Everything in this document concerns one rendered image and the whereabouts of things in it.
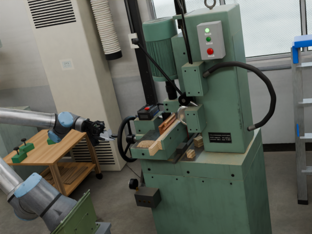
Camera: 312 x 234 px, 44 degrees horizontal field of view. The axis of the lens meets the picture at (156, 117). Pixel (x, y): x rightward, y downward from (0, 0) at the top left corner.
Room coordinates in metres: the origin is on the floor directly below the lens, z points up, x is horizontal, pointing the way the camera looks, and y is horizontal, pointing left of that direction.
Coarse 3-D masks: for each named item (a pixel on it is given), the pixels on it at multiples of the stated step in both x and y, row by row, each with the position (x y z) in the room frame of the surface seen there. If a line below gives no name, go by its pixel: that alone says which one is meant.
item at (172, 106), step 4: (164, 100) 2.02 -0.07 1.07; (168, 100) 2.00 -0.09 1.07; (172, 100) 1.99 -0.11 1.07; (176, 100) 1.97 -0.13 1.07; (164, 104) 2.01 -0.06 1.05; (168, 104) 2.00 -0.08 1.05; (172, 104) 1.98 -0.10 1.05; (176, 104) 1.97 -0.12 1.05; (164, 108) 2.01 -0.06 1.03; (168, 108) 2.00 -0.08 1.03; (172, 108) 1.99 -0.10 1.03; (176, 108) 1.97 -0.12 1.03; (176, 112) 2.01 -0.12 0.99
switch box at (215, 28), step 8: (200, 24) 1.75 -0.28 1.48; (208, 24) 1.71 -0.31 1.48; (216, 24) 1.69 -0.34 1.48; (200, 32) 1.72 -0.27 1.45; (208, 32) 1.70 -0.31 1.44; (216, 32) 1.69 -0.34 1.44; (200, 40) 1.73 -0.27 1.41; (216, 40) 1.69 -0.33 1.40; (200, 48) 1.73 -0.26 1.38; (216, 48) 1.69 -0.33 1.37; (224, 48) 1.73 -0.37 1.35; (216, 56) 1.69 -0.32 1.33
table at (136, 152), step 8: (184, 128) 1.98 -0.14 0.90; (136, 136) 2.08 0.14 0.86; (144, 136) 1.97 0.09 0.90; (152, 136) 1.95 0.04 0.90; (176, 136) 1.88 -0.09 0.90; (184, 136) 1.96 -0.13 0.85; (136, 144) 1.89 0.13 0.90; (176, 144) 1.87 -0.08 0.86; (136, 152) 1.84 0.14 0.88; (144, 152) 1.81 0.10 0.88; (160, 152) 1.77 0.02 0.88; (168, 152) 1.78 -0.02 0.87
